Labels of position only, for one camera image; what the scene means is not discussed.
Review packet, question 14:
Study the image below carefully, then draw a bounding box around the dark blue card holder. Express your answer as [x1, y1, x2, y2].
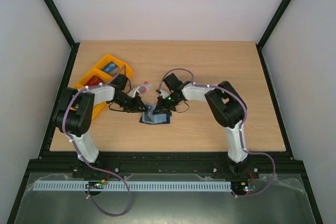
[139, 103, 172, 125]

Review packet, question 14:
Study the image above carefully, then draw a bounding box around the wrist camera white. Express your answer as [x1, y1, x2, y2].
[128, 86, 143, 98]
[156, 89, 170, 99]

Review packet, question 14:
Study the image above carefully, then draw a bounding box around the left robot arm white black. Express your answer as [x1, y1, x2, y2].
[52, 74, 148, 163]

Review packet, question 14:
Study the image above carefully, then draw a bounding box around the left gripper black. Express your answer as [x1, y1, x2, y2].
[114, 93, 148, 113]

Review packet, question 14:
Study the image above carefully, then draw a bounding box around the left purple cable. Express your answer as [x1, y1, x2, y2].
[64, 66, 132, 216]

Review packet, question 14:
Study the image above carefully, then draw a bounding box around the yellow three-compartment bin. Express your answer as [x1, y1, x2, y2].
[72, 54, 134, 119]

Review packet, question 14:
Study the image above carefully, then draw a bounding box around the red dot card on table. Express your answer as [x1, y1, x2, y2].
[138, 81, 152, 94]

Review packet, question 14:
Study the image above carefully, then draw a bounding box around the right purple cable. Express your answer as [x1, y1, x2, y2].
[157, 68, 277, 199]

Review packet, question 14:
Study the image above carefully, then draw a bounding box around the right black frame post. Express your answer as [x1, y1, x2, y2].
[257, 0, 309, 49]

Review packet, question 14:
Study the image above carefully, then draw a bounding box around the blue cards stack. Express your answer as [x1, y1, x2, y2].
[101, 62, 119, 76]

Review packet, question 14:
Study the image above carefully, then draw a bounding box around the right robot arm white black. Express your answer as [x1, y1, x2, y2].
[153, 73, 248, 178]

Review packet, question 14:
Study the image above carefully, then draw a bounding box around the white slotted cable duct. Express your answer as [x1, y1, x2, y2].
[33, 180, 232, 192]

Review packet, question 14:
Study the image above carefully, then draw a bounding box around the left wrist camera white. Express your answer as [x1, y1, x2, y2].
[128, 86, 143, 98]

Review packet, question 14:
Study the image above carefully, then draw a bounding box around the purple cable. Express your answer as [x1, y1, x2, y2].
[64, 66, 132, 216]
[157, 68, 277, 199]

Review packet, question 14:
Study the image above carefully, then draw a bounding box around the black aluminium rail base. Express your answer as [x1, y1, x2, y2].
[25, 152, 307, 180]

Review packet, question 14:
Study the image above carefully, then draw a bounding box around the left black frame post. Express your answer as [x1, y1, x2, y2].
[43, 0, 79, 48]

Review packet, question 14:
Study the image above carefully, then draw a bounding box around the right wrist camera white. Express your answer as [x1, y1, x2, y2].
[156, 89, 170, 99]

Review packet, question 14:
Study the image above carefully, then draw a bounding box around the black frame post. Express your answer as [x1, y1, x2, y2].
[257, 0, 309, 49]
[43, 0, 79, 48]

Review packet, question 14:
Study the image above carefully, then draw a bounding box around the red cards stack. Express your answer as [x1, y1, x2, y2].
[84, 75, 104, 87]

